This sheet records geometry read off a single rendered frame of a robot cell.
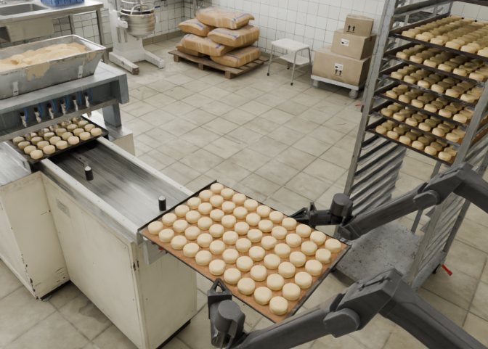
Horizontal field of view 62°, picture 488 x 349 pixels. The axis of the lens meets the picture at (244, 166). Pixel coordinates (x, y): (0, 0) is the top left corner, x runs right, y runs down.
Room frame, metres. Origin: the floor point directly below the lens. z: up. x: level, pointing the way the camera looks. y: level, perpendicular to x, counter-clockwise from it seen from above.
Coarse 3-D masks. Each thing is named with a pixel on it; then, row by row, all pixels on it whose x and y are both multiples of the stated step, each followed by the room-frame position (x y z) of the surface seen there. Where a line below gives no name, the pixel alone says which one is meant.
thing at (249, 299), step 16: (192, 224) 1.06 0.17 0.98; (192, 240) 0.97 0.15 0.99; (304, 240) 0.99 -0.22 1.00; (176, 256) 0.90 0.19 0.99; (240, 256) 0.91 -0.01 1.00; (288, 256) 0.91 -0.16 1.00; (336, 256) 0.92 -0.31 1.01; (208, 272) 0.84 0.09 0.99; (240, 272) 0.84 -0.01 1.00; (272, 272) 0.84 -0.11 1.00; (256, 288) 0.78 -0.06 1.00; (256, 304) 0.72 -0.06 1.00; (288, 304) 0.73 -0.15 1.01
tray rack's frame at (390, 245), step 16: (400, 160) 2.17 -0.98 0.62; (432, 176) 2.04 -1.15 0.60; (464, 208) 1.87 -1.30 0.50; (384, 224) 2.10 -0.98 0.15; (400, 224) 2.10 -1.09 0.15; (416, 224) 2.03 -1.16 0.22; (368, 240) 1.93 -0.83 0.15; (384, 240) 1.94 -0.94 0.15; (400, 240) 1.95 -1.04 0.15; (416, 240) 1.96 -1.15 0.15; (448, 240) 1.87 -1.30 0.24; (352, 256) 1.78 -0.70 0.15; (368, 256) 1.79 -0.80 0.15; (384, 256) 1.79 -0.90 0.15; (400, 256) 1.80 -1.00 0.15; (352, 272) 1.65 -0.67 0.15; (368, 272) 1.66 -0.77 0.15; (416, 288) 1.56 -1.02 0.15
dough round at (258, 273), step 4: (252, 268) 0.84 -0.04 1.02; (256, 268) 0.84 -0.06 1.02; (260, 268) 0.84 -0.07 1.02; (264, 268) 0.84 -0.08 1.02; (252, 272) 0.82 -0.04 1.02; (256, 272) 0.82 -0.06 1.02; (260, 272) 0.82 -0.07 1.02; (264, 272) 0.82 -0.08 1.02; (252, 276) 0.81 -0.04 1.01; (256, 276) 0.81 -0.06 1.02; (260, 276) 0.81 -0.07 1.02; (264, 276) 0.81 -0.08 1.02; (256, 280) 0.81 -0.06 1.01; (260, 280) 0.80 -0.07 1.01
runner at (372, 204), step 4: (392, 188) 2.16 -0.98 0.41; (396, 188) 2.16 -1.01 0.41; (384, 192) 2.08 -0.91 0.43; (388, 192) 2.11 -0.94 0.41; (392, 192) 2.11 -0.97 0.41; (380, 196) 2.04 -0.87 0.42; (384, 196) 2.07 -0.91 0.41; (376, 200) 2.01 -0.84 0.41; (380, 200) 2.02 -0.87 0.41; (368, 204) 1.94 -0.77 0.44; (372, 204) 1.97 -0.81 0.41; (376, 204) 1.98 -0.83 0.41; (364, 208) 1.90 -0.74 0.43; (368, 208) 1.93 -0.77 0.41; (372, 208) 1.93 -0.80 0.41; (360, 212) 1.88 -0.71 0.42; (364, 212) 1.89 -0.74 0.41
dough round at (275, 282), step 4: (268, 276) 0.81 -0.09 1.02; (272, 276) 0.81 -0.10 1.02; (276, 276) 0.81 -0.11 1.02; (280, 276) 0.81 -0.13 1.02; (268, 280) 0.79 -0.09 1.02; (272, 280) 0.79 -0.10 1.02; (276, 280) 0.79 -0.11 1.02; (280, 280) 0.79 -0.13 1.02; (268, 284) 0.78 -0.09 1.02; (272, 284) 0.78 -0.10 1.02; (276, 284) 0.78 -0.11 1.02; (280, 284) 0.78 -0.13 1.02; (272, 288) 0.77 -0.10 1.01; (276, 288) 0.77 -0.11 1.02; (280, 288) 0.78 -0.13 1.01
